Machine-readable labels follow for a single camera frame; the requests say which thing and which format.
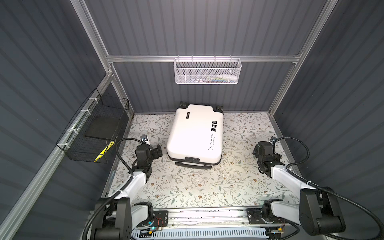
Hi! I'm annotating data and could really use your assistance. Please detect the black carry-on suitcase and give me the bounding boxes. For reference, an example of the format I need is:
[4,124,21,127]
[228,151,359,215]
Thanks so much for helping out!
[167,102,224,170]

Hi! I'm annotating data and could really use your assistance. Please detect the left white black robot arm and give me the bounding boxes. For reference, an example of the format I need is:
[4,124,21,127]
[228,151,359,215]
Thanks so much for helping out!
[82,135,163,240]

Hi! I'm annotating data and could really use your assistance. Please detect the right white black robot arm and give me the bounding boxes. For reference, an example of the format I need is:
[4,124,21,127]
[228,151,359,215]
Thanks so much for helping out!
[253,138,384,240]

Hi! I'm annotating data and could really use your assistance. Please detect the yellow black striped item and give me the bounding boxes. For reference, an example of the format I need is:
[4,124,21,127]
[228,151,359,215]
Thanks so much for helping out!
[94,141,115,163]

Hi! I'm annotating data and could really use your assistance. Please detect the black flat pad in basket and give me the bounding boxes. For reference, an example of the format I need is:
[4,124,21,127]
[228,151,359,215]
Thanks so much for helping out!
[84,116,123,141]

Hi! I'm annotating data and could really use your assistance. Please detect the white tube in basket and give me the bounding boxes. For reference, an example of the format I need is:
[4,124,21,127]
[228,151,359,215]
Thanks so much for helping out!
[216,74,238,82]

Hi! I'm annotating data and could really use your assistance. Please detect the white perforated vent panel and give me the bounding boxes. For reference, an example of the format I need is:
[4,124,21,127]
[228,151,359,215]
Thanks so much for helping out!
[132,227,270,240]

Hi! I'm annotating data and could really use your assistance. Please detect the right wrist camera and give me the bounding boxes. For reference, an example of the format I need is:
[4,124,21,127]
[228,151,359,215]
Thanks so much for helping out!
[270,137,278,145]

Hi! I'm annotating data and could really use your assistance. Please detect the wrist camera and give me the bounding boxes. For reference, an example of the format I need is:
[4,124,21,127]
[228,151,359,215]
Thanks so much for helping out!
[270,137,278,145]
[141,135,150,145]

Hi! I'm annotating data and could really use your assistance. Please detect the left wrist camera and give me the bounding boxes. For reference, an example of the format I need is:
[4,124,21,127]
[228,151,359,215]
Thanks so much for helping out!
[141,135,150,145]

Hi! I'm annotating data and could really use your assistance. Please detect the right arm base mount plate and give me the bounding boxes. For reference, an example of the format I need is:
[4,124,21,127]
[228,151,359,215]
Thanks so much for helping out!
[246,207,286,225]

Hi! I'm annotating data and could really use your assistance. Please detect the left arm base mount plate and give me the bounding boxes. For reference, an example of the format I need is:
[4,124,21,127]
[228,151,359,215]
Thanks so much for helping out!
[138,211,169,228]

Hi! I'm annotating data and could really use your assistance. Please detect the black wire mesh basket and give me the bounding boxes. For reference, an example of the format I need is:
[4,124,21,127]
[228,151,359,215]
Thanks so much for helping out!
[57,91,130,164]

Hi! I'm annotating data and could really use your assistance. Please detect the aluminium front rail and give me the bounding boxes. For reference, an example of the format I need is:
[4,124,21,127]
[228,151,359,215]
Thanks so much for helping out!
[86,205,328,230]

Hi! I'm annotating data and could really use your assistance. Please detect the white wire mesh basket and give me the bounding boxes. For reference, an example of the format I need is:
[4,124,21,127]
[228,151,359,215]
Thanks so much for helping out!
[173,57,242,85]

